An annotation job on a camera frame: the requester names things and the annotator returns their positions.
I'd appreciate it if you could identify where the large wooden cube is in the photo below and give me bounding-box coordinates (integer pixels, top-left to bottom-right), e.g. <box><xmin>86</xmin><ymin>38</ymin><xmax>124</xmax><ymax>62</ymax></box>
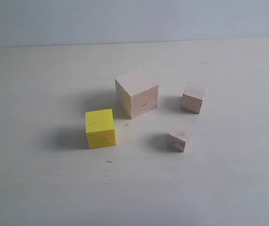
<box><xmin>115</xmin><ymin>70</ymin><xmax>159</xmax><ymax>119</ymax></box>

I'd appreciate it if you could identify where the yellow cube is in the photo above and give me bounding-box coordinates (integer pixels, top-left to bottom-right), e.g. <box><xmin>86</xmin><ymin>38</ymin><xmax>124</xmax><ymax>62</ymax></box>
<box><xmin>85</xmin><ymin>109</ymin><xmax>116</xmax><ymax>149</ymax></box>

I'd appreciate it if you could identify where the medium layered wooden cube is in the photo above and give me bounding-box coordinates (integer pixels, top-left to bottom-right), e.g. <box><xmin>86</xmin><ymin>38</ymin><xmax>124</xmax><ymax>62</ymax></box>
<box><xmin>180</xmin><ymin>83</ymin><xmax>208</xmax><ymax>114</ymax></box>

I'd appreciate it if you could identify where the small wooden cube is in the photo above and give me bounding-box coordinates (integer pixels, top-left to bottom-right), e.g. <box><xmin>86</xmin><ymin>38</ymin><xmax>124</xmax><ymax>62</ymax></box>
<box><xmin>167</xmin><ymin>123</ymin><xmax>192</xmax><ymax>153</ymax></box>

